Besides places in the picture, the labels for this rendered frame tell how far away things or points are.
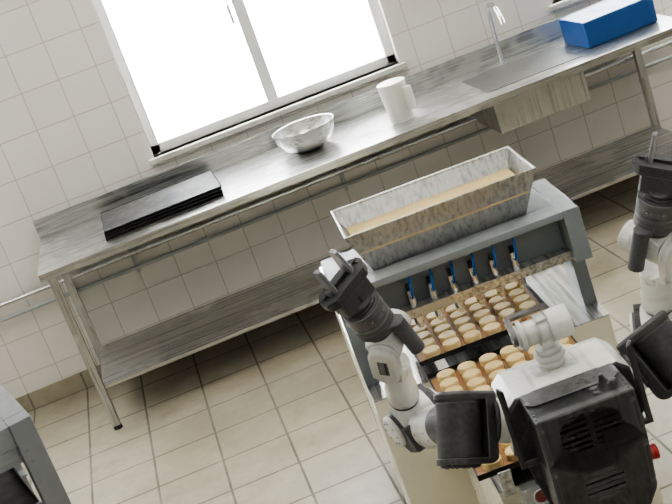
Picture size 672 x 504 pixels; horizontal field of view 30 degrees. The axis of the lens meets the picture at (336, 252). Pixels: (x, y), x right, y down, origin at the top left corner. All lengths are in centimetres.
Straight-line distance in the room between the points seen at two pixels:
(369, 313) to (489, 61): 444
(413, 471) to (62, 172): 346
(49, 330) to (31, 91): 128
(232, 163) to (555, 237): 327
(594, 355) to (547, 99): 393
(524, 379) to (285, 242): 439
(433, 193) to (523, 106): 270
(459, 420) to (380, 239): 106
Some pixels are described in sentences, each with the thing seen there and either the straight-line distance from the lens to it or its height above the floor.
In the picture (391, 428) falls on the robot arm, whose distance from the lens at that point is 277.
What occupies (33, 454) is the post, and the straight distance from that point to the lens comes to 164.
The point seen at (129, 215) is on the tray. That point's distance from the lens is 621.
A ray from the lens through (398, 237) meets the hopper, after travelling 347.
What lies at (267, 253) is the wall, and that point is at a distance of 684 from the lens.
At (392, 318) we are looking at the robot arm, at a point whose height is 141.
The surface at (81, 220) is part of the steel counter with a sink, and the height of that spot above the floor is 89.
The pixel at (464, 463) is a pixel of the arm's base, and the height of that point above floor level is 115.
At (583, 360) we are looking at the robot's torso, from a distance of 255.
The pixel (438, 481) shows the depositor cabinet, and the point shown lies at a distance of 372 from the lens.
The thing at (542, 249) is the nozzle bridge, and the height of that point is 106.
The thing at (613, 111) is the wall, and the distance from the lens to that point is 724.
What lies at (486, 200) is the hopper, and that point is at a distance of 349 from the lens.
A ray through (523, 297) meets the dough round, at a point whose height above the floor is 92.
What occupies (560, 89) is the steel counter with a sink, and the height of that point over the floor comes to 76.
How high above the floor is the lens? 237
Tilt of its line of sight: 18 degrees down
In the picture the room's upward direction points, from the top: 20 degrees counter-clockwise
